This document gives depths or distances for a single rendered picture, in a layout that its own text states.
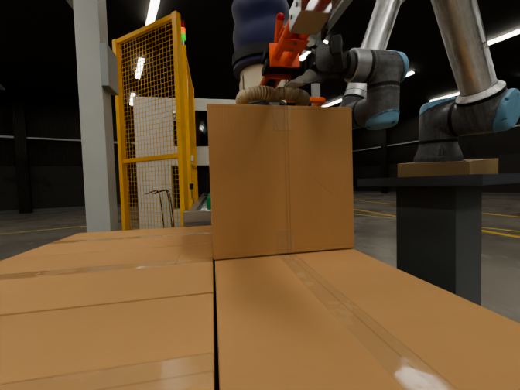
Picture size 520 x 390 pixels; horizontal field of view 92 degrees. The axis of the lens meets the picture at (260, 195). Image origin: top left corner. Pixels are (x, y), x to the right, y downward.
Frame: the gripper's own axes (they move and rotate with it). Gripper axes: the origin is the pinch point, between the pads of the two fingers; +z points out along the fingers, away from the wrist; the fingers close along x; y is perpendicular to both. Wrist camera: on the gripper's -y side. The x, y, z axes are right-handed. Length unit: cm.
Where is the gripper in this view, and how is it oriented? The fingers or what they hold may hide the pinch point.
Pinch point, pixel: (284, 57)
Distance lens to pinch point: 77.3
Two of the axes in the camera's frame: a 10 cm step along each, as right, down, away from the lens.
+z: -9.8, 0.4, -1.8
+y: -1.9, -0.4, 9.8
